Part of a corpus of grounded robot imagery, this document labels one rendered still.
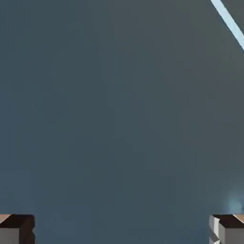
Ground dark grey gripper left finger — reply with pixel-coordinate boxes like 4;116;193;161
0;213;37;244

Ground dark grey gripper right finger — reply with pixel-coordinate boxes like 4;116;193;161
208;213;244;244

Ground blue grey painted cabinet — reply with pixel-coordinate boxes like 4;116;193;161
210;0;244;51

